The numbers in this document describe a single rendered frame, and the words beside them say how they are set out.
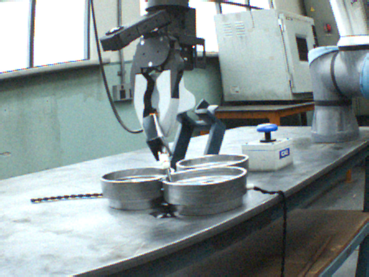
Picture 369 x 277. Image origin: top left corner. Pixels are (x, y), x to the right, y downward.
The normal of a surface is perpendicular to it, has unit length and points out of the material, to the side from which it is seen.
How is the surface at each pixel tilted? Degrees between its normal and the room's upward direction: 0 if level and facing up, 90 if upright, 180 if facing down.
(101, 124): 90
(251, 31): 90
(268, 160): 90
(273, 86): 89
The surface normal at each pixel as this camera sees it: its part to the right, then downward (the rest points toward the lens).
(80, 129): 0.74, 0.00
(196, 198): -0.24, 0.13
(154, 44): -0.68, 0.01
